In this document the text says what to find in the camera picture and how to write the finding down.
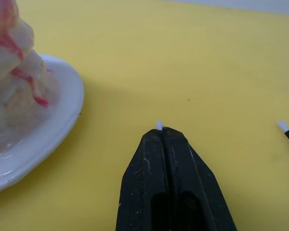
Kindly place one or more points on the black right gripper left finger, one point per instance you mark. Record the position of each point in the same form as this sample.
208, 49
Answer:
139, 178

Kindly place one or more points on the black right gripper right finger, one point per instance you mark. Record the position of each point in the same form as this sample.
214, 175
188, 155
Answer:
195, 180

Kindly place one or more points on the white cake with red drizzle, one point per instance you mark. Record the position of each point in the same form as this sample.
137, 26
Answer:
13, 72

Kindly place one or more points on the white ceramic plate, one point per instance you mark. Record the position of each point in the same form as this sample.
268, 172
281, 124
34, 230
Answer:
50, 134

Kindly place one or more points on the yellow table mat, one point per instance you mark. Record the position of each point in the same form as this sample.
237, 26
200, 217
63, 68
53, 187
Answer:
173, 72

